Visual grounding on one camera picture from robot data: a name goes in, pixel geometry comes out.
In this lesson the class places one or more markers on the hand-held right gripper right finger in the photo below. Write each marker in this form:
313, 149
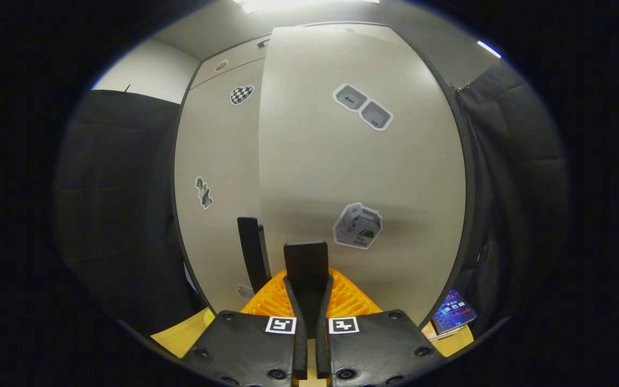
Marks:
321, 349

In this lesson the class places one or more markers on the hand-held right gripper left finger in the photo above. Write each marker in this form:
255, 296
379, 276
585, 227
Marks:
300, 344

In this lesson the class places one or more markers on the grey cabinet door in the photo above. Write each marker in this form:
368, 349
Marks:
315, 161
218, 150

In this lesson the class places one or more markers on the grey double-door shoe cabinet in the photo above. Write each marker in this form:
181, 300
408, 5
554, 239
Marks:
470, 188

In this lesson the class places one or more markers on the grey cabinet drawer front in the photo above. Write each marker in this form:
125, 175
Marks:
234, 59

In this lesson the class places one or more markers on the blue cover book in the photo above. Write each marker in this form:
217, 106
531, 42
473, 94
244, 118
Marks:
454, 313

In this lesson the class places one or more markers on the black backdrop cloth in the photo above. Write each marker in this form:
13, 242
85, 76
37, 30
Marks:
116, 188

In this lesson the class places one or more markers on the large ceiling light panel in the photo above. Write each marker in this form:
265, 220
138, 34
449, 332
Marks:
304, 4

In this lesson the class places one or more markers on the small ceiling light panel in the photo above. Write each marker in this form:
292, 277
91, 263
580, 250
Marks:
489, 49

